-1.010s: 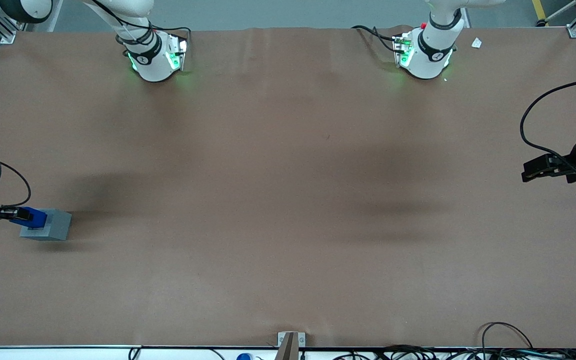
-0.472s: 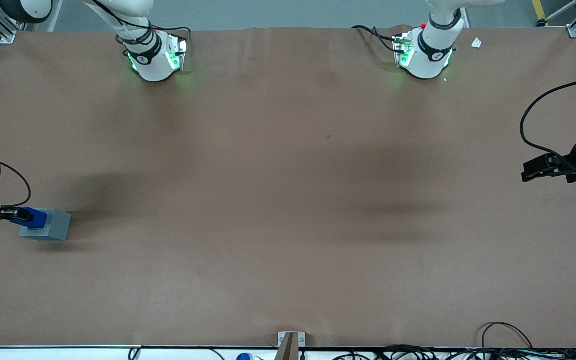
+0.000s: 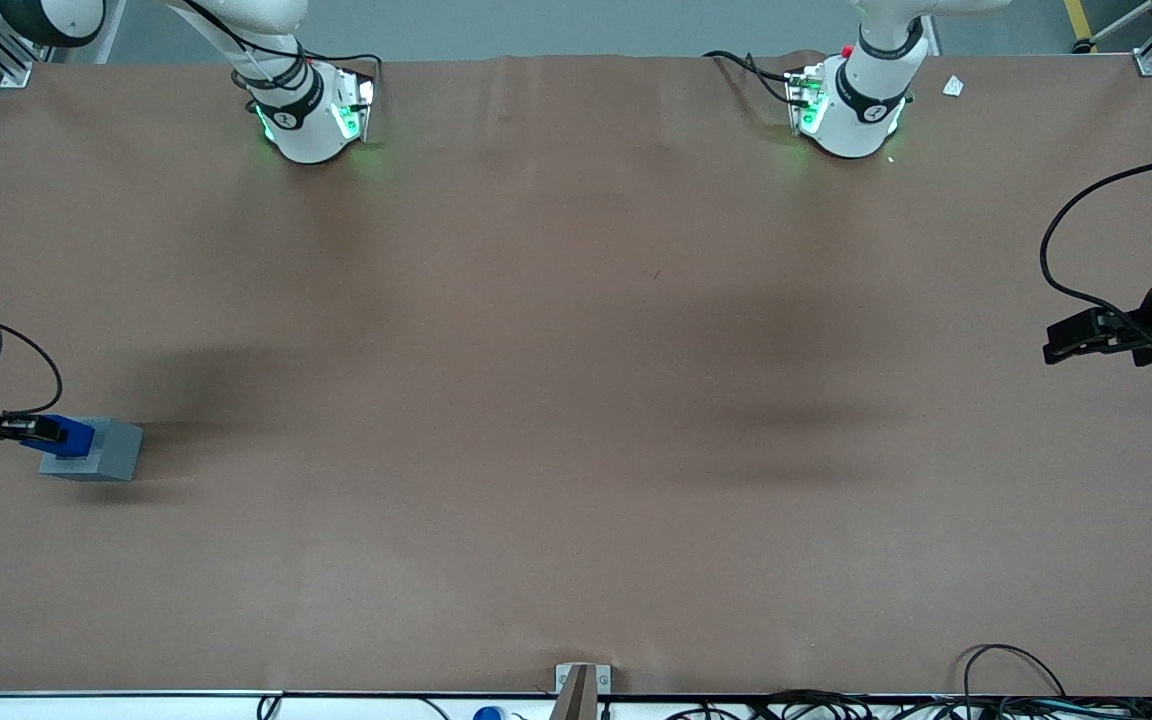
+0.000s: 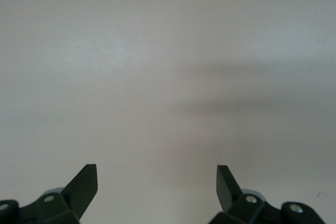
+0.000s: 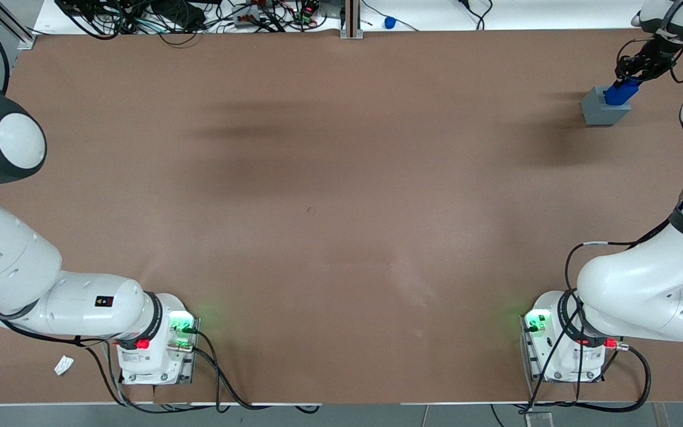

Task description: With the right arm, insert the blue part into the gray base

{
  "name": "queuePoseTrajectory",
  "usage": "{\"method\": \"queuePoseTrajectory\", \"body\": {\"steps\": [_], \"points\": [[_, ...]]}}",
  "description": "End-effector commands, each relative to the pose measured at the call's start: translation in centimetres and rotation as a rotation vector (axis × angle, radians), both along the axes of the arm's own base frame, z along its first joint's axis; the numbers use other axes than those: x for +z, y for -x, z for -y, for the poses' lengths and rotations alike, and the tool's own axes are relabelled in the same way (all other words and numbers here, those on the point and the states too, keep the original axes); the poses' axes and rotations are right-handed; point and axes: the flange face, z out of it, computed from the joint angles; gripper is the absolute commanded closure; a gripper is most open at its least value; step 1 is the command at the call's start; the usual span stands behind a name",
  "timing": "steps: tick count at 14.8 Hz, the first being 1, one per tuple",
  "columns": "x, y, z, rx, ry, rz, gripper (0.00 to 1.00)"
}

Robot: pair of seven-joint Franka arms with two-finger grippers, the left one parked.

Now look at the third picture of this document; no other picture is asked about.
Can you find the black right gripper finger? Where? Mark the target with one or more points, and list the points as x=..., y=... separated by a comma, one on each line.
x=31, y=422
x=36, y=435

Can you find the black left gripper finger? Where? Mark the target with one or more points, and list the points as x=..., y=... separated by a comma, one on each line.
x=1076, y=322
x=1086, y=349

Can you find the blue cube part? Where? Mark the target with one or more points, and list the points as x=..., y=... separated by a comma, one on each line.
x=78, y=437

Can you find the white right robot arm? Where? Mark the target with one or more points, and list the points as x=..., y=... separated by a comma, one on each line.
x=306, y=120

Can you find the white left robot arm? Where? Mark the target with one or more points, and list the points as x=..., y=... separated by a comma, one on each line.
x=861, y=100

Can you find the gray hollow cube base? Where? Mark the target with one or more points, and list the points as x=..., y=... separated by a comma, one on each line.
x=116, y=452

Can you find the white paper scrap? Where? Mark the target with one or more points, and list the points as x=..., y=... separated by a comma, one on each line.
x=953, y=87

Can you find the white rod with black foot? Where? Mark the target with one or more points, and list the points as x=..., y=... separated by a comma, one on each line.
x=1111, y=25

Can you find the table cover mat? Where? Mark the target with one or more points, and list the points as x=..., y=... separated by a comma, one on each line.
x=536, y=400

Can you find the blue round cap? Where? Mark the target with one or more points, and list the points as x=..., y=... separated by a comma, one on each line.
x=488, y=714

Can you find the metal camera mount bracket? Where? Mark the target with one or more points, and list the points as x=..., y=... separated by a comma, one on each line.
x=581, y=690

